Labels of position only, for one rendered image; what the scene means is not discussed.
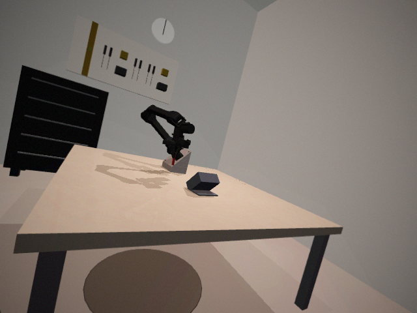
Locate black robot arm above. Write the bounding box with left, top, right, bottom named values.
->
left=141, top=105, right=195, bottom=146

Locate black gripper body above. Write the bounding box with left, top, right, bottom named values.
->
left=162, top=132, right=189, bottom=149

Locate grey square panel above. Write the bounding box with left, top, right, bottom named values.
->
left=186, top=172, right=220, bottom=196

